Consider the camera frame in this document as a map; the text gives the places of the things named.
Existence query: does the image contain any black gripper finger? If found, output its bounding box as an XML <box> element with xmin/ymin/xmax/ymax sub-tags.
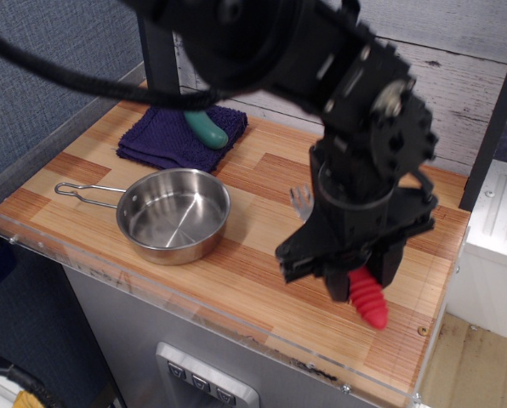
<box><xmin>324</xmin><ymin>263</ymin><xmax>356</xmax><ymax>303</ymax></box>
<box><xmin>367</xmin><ymin>241</ymin><xmax>406</xmax><ymax>287</ymax></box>

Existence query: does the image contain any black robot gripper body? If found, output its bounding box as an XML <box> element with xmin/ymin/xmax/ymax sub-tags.
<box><xmin>276</xmin><ymin>144</ymin><xmax>438</xmax><ymax>282</ymax></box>

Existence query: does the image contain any red handled metal fork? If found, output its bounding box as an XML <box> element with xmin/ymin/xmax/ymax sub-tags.
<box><xmin>288</xmin><ymin>184</ymin><xmax>390</xmax><ymax>332</ymax></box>

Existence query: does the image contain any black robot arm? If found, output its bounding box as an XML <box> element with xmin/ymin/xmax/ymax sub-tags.
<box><xmin>130</xmin><ymin>1</ymin><xmax>437</xmax><ymax>302</ymax></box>

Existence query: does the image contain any stainless steel pot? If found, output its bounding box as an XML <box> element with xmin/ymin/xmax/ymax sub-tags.
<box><xmin>54</xmin><ymin>168</ymin><xmax>231</xmax><ymax>265</ymax></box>

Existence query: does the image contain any white side cabinet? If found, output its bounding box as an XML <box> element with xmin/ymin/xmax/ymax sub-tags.
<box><xmin>447</xmin><ymin>160</ymin><xmax>507</xmax><ymax>338</ymax></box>

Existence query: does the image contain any green toy cucumber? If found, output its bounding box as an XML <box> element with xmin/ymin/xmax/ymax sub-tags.
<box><xmin>184</xmin><ymin>111</ymin><xmax>229</xmax><ymax>150</ymax></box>

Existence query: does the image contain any silver toy fridge cabinet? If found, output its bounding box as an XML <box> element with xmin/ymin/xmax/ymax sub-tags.
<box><xmin>66</xmin><ymin>268</ymin><xmax>417</xmax><ymax>407</ymax></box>

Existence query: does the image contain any folded purple towel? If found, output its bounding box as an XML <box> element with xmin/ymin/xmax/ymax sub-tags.
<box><xmin>117</xmin><ymin>106</ymin><xmax>248</xmax><ymax>173</ymax></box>

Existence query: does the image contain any dark grey right post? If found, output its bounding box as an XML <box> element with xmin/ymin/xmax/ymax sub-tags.
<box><xmin>459</xmin><ymin>74</ymin><xmax>507</xmax><ymax>212</ymax></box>

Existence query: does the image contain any dark grey post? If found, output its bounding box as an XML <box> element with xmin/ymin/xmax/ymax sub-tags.
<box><xmin>459</xmin><ymin>74</ymin><xmax>507</xmax><ymax>212</ymax></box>
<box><xmin>137</xmin><ymin>14</ymin><xmax>180</xmax><ymax>95</ymax></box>

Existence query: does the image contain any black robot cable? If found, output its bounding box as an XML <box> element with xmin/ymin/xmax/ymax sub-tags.
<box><xmin>0</xmin><ymin>23</ymin><xmax>220</xmax><ymax>114</ymax></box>

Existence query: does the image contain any dark grey left post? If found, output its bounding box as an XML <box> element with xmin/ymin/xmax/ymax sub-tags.
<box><xmin>137</xmin><ymin>14</ymin><xmax>180</xmax><ymax>95</ymax></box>

